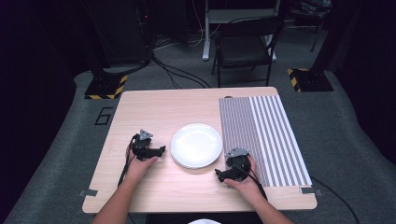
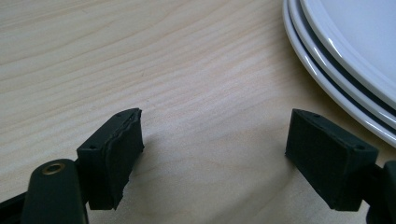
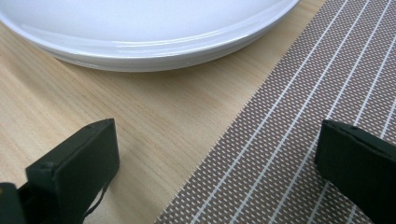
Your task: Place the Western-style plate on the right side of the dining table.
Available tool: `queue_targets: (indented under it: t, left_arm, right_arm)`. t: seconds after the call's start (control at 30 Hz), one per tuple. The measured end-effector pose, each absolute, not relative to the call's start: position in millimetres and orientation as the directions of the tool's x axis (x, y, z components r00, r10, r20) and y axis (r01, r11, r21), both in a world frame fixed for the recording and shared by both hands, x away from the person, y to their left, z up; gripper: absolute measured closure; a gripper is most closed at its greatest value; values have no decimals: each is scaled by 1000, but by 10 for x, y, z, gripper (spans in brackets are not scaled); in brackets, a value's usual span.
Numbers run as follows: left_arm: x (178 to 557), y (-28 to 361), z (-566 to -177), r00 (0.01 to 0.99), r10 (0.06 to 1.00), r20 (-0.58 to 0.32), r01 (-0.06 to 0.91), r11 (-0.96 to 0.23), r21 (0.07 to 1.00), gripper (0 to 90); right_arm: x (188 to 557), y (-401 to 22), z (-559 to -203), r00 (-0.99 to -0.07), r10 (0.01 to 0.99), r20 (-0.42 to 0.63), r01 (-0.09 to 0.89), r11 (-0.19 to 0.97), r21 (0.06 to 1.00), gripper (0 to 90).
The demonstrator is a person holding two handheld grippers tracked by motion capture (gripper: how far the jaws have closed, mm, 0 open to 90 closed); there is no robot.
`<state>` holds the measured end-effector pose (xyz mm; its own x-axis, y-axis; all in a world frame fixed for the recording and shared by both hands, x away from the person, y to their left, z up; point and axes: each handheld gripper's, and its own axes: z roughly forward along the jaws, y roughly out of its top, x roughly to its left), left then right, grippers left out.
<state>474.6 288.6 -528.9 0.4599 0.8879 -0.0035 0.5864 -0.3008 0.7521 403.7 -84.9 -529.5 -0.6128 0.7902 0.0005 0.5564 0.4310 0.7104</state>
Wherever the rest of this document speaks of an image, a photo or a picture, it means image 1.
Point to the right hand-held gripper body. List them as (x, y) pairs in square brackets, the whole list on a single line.
[(238, 161)]

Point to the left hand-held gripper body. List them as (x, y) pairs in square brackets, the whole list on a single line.
[(141, 148)]

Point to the white round plate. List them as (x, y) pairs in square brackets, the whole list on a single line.
[(196, 145)]

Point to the person's left hand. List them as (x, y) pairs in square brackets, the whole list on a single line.
[(138, 169)]

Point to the person's right hand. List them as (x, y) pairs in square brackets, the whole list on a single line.
[(246, 188)]

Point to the striped brown white placemat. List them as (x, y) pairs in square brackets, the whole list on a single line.
[(264, 140)]

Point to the grey tape strip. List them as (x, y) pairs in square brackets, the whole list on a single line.
[(311, 191), (88, 193)]

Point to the black stand base hazard stripes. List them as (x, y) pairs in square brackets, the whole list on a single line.
[(311, 80), (104, 87)]

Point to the black folding chair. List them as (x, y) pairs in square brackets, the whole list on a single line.
[(246, 46)]

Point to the black equipment cabinet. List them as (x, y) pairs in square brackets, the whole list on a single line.
[(121, 31)]

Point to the dark cluttered stool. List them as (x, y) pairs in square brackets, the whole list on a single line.
[(311, 12)]

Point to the white desk frame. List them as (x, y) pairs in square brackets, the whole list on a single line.
[(207, 31)]

